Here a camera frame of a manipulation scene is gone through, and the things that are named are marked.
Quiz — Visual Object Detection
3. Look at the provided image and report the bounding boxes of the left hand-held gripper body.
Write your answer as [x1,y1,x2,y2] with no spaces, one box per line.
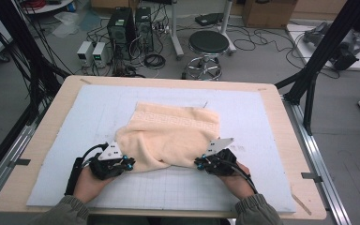
[88,141,129,181]

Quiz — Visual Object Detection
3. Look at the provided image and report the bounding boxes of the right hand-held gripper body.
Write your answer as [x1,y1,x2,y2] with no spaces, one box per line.
[203,137,238,177]

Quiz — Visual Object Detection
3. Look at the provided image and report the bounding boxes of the cream terry towel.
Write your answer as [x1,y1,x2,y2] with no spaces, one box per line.
[114,101,222,173]

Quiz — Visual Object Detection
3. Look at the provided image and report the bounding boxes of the person's right hand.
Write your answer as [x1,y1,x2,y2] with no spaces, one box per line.
[218,162,259,201]

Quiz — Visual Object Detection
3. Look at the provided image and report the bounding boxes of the person's left hand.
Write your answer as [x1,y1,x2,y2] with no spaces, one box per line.
[73,166,120,204]

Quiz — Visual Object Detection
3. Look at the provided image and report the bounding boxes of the white grid mat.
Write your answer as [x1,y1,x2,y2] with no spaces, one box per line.
[26,83,297,214]

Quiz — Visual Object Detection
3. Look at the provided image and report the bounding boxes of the white power supply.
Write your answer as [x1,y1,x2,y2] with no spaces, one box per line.
[76,40,94,68]
[92,41,109,68]

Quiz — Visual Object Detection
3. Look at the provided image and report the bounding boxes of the black round stool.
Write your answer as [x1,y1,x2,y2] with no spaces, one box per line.
[186,30,231,82]

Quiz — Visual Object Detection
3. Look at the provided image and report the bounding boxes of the large black computer tower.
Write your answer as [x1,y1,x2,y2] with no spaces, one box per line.
[106,7,137,60]

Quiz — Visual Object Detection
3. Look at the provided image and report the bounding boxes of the white desk leg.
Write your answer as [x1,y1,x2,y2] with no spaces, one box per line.
[170,0,186,60]
[217,0,237,56]

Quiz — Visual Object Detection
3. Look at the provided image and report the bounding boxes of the slim black computer tower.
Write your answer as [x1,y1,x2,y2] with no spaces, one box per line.
[134,7,155,53]

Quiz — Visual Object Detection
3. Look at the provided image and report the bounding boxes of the flat black device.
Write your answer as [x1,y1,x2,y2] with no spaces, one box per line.
[194,12,225,27]

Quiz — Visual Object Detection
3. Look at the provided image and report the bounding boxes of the clear plastic bags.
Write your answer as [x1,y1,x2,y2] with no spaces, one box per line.
[51,11,102,38]

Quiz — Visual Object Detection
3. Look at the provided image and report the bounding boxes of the brown cardboard box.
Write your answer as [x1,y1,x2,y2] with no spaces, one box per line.
[242,0,298,30]

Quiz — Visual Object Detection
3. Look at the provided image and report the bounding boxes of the grey machine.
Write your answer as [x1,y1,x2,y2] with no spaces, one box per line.
[303,22,360,71]

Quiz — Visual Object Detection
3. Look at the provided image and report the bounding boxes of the round white table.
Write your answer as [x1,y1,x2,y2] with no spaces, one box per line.
[20,0,76,15]

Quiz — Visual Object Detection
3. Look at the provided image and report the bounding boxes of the grey metal bracket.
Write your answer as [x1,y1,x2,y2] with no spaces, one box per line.
[7,158,32,168]
[301,172,323,183]

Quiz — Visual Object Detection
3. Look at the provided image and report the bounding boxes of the aluminium rail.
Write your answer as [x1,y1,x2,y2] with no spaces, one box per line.
[0,125,37,209]
[282,95,353,225]

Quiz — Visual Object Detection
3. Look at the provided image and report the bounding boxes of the coiled black cable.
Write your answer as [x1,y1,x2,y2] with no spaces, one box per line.
[143,53,167,70]

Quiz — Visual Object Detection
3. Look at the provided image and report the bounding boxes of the long black floor cable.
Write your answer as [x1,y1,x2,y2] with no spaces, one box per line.
[231,26,296,70]

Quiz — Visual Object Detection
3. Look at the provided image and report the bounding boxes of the black frame post with cables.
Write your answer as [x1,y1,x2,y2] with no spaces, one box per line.
[0,0,71,126]

